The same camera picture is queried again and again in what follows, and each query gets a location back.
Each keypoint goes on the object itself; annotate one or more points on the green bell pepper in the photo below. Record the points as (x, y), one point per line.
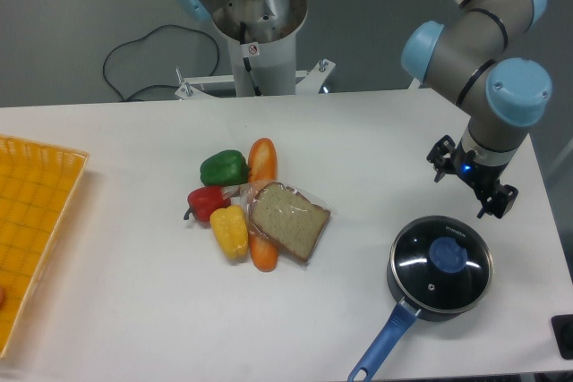
(226, 168)

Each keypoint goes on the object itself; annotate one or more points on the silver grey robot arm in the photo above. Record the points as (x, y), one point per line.
(503, 97)

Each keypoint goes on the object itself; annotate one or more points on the bagged brown bread slice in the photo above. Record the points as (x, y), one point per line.
(281, 218)

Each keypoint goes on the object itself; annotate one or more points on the black device at table edge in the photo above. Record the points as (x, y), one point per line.
(562, 329)

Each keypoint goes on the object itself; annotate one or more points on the glass pot lid blue knob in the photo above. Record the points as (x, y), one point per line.
(443, 263)

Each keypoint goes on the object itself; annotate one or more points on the orange baguette bread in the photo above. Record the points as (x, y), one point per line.
(263, 165)

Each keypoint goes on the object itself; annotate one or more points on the red bell pepper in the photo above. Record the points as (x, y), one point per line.
(204, 201)

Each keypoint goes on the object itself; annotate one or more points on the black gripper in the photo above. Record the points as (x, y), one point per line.
(496, 199)

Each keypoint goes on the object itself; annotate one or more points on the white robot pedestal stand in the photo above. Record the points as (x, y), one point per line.
(261, 42)

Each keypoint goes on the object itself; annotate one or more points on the yellow bell pepper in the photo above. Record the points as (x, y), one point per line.
(230, 230)

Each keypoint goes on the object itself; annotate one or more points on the yellow woven basket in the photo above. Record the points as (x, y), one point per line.
(38, 181)

